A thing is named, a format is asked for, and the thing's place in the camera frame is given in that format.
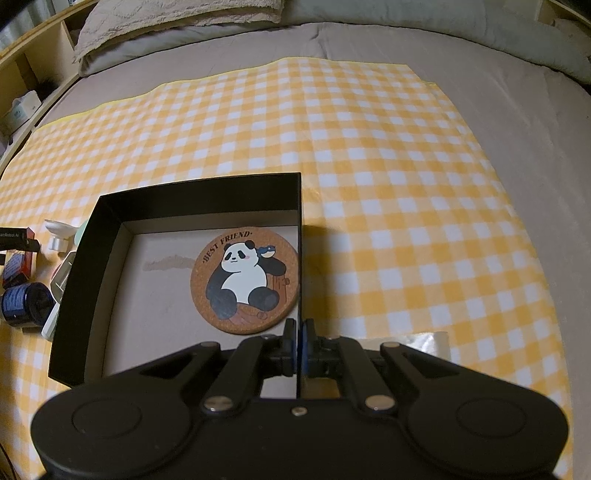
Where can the colourful card box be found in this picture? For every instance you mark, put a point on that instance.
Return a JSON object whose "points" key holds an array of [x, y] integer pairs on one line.
{"points": [[16, 268]]}

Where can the mint green cup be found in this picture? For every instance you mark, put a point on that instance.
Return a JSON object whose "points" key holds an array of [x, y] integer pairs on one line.
{"points": [[80, 234]]}

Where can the white tissue box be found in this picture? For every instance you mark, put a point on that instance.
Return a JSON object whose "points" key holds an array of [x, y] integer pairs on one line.
{"points": [[21, 110]]}

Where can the wooden bedside shelf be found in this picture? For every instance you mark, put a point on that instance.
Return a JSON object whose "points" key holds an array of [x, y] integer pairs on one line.
{"points": [[62, 37]]}

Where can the grey folded duvet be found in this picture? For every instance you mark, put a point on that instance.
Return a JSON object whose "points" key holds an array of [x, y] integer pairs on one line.
{"points": [[415, 18]]}

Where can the white plastic case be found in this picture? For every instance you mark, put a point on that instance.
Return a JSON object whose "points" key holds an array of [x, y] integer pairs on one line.
{"points": [[64, 277]]}

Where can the yellow checked cloth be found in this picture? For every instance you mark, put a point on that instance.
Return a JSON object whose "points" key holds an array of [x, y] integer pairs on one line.
{"points": [[392, 184]]}

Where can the dark blue bottle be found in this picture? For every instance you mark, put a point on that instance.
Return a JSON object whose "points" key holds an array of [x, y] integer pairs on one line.
{"points": [[21, 300]]}

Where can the black cardboard box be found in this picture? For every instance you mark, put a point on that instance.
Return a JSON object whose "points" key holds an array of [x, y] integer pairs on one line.
{"points": [[198, 194]]}

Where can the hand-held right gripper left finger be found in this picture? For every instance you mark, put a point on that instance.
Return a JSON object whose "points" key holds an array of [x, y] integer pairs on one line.
{"points": [[288, 351]]}

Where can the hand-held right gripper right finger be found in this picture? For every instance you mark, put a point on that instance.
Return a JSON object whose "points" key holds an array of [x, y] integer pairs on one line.
{"points": [[305, 353]]}

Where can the white plastic tube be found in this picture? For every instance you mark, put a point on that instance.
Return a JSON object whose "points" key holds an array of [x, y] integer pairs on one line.
{"points": [[51, 324]]}

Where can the small white plastic holder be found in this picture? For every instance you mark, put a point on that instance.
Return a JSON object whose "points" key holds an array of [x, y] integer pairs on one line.
{"points": [[57, 233]]}

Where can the round cork panda coaster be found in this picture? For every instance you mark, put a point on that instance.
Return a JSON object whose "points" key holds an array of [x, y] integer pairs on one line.
{"points": [[240, 277]]}

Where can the beige textured pillow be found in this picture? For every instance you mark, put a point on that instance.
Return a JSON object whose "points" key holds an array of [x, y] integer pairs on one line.
{"points": [[175, 27]]}

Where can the black fluffy thing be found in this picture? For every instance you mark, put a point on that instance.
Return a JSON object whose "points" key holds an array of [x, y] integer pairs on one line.
{"points": [[46, 86]]}

